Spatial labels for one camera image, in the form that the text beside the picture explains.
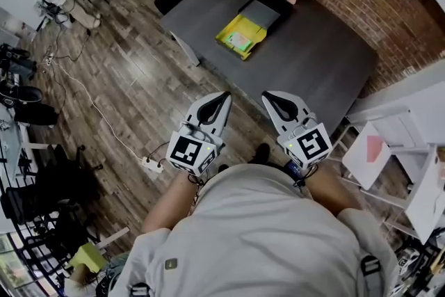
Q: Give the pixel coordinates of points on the person's right forearm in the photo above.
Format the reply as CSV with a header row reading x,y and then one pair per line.
x,y
330,191

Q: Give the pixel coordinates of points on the yellow tray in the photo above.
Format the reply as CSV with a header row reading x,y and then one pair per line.
x,y
260,10

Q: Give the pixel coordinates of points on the small green box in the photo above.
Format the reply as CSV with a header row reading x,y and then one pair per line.
x,y
238,41

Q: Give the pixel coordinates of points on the white table leg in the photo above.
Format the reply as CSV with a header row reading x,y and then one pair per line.
x,y
187,48

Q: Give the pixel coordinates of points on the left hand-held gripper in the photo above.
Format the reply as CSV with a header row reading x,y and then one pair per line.
x,y
194,153

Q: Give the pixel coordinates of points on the person's left forearm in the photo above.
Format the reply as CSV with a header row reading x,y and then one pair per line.
x,y
170,201

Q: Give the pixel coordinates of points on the person's light grey shirt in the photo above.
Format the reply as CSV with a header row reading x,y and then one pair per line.
x,y
250,236

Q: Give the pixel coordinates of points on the person's black shoe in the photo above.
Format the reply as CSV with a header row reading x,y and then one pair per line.
x,y
260,153

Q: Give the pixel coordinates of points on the black mesh chair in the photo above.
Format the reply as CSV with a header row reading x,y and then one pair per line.
x,y
45,194

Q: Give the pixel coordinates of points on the yellow-green plastic block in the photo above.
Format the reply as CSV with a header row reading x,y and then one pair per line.
x,y
88,255

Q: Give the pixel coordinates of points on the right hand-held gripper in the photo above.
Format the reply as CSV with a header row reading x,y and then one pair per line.
x,y
307,146

